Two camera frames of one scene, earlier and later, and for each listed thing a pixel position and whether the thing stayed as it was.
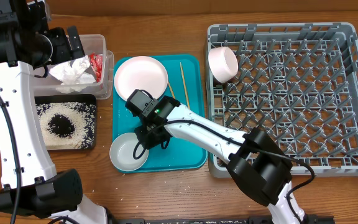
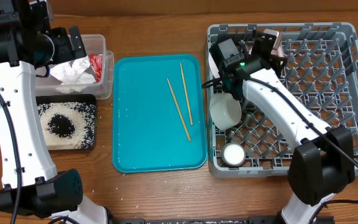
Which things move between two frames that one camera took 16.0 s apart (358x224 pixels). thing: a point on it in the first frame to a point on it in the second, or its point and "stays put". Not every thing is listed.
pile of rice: x=83 y=116 stays put
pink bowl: x=223 y=63 to x=279 y=51
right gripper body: x=152 y=137 to x=274 y=63
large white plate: x=140 y=73 to x=214 y=66
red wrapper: x=96 y=63 stays put
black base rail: x=315 y=219 stays put
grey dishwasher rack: x=306 y=84 stays put
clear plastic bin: x=44 y=83 stays put
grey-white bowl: x=121 y=152 to x=225 y=110
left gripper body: x=61 y=51 stays put
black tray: x=68 y=121 stays put
